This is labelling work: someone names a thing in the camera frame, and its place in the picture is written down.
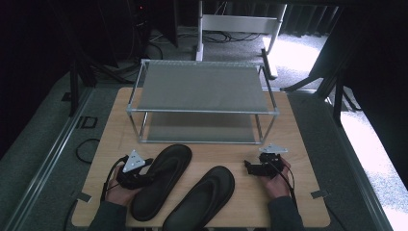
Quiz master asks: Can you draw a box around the grey metal shoe rack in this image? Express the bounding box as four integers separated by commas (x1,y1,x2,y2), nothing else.
125,58,281,145

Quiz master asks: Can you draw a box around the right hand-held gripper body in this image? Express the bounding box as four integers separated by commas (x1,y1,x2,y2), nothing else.
256,143,289,179

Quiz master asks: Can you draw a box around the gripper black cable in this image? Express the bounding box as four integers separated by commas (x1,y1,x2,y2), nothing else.
100,155,130,203
268,159,298,207

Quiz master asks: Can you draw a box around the white metal desk frame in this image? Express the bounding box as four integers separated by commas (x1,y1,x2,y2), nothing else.
193,0,289,81

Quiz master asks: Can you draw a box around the person's left hand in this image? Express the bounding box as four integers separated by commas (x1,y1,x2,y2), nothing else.
104,166,142,207

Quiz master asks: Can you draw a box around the black metal stand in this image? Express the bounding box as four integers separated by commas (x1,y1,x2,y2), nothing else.
68,60,98,118
280,72,364,127

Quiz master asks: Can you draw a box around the grey tape piece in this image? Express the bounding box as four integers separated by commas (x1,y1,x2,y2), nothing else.
310,189,331,200
76,191,93,204

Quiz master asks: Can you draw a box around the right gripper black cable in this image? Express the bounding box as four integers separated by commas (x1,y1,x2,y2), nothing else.
268,159,298,207

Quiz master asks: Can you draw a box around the black slipper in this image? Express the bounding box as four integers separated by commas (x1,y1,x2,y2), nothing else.
161,165,237,231
129,143,193,222

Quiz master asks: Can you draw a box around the aluminium floor rail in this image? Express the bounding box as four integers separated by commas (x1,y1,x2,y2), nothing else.
0,87,94,231

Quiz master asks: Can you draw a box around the black floor tape marking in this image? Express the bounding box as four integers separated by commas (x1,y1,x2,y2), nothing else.
75,115,99,130

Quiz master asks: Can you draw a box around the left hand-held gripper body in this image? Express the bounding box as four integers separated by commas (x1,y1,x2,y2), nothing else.
115,148,152,191

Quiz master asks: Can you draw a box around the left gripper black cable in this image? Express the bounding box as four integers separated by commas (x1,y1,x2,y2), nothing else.
100,155,130,203

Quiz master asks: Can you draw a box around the person's right hand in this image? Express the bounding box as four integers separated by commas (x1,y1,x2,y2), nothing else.
259,157,293,200

